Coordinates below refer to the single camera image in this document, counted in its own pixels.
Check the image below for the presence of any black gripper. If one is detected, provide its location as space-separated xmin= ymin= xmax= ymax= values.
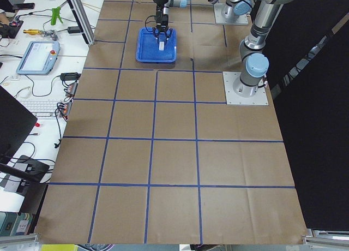
xmin=152 ymin=5 xmax=173 ymax=41

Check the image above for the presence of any white block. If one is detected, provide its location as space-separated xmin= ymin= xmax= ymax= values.
xmin=159 ymin=41 xmax=165 ymax=51

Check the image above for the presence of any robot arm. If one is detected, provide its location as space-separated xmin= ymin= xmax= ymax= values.
xmin=213 ymin=0 xmax=294 ymax=98
xmin=145 ymin=0 xmax=254 ymax=42

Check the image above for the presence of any blue plastic tray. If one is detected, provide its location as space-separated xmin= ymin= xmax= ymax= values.
xmin=136 ymin=27 xmax=177 ymax=63

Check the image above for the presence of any black power brick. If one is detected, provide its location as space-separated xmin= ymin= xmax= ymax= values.
xmin=67 ymin=26 xmax=81 ymax=34

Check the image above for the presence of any black power adapter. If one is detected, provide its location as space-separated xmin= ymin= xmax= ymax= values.
xmin=60 ymin=72 xmax=81 ymax=81

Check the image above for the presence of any grey usb hub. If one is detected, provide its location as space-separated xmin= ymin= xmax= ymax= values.
xmin=64 ymin=82 xmax=78 ymax=97

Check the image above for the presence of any brown paper table cover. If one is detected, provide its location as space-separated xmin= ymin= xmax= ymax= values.
xmin=35 ymin=0 xmax=306 ymax=244

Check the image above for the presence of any blue teach pendant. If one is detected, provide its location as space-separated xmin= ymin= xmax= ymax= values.
xmin=16 ymin=41 xmax=61 ymax=75

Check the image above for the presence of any white keyboard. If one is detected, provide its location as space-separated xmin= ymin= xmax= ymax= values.
xmin=18 ymin=99 xmax=61 ymax=118

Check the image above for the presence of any black phone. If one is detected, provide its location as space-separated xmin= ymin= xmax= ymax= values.
xmin=13 ymin=3 xmax=35 ymax=10

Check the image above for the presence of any black monitor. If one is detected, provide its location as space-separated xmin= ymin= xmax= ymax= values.
xmin=0 ymin=87 xmax=38 ymax=164

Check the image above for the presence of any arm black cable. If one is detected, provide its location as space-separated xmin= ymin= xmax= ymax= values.
xmin=145 ymin=15 xmax=159 ymax=33

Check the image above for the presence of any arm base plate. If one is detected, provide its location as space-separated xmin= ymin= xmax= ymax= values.
xmin=214 ymin=2 xmax=251 ymax=26
xmin=222 ymin=71 xmax=269 ymax=106

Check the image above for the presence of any aluminium frame post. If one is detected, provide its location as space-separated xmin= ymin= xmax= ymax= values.
xmin=67 ymin=0 xmax=95 ymax=46

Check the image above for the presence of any green handled reacher grabber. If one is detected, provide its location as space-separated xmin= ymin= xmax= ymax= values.
xmin=50 ymin=7 xmax=63 ymax=26

